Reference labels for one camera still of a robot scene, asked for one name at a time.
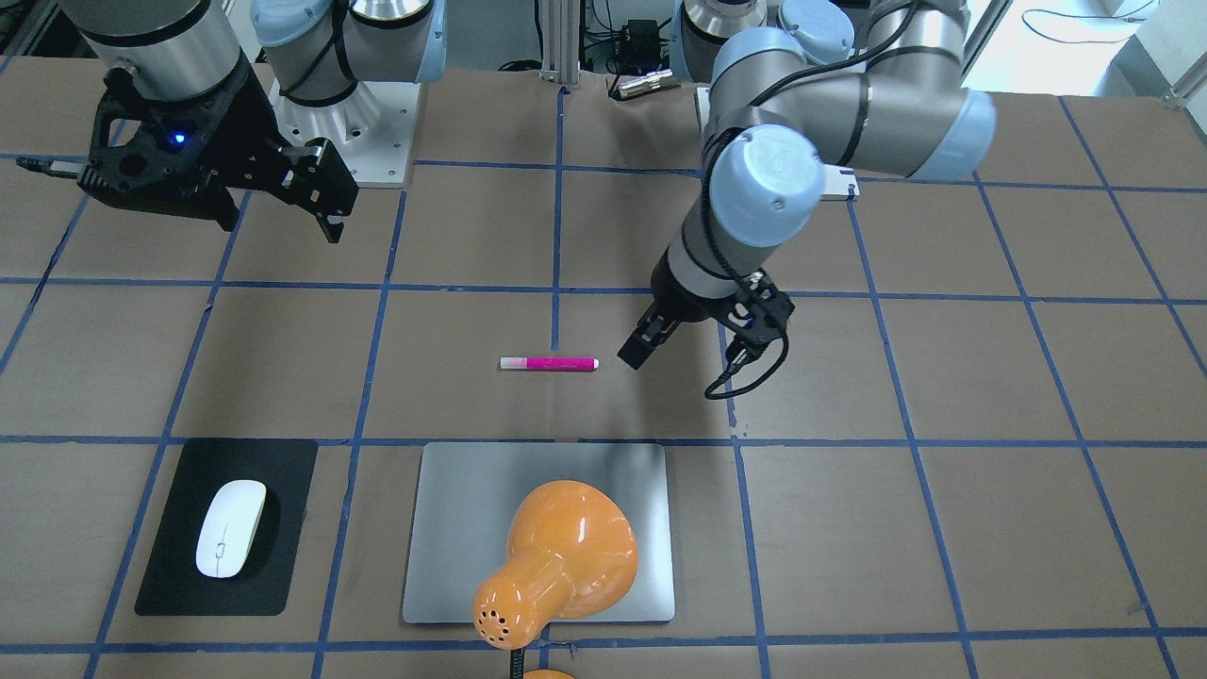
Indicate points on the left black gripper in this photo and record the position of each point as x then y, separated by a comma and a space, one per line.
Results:
685, 298

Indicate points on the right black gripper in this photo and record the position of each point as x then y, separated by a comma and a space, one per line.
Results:
243, 132

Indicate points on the pink highlighter pen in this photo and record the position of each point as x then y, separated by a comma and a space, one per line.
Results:
549, 364

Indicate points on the white computer mouse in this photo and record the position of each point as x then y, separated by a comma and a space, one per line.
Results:
229, 528

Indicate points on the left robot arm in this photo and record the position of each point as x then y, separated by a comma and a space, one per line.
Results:
786, 99

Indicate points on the silver laptop notebook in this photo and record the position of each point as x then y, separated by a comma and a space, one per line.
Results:
469, 492

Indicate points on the black mousepad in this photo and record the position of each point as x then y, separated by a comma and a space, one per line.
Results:
172, 587

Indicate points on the orange desk lamp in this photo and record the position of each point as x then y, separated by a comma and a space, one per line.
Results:
571, 552

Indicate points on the silver metal connector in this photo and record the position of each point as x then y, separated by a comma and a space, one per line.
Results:
642, 85

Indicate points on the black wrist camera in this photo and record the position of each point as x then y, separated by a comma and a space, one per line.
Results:
756, 316

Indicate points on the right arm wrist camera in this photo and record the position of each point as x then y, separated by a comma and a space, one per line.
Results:
159, 157

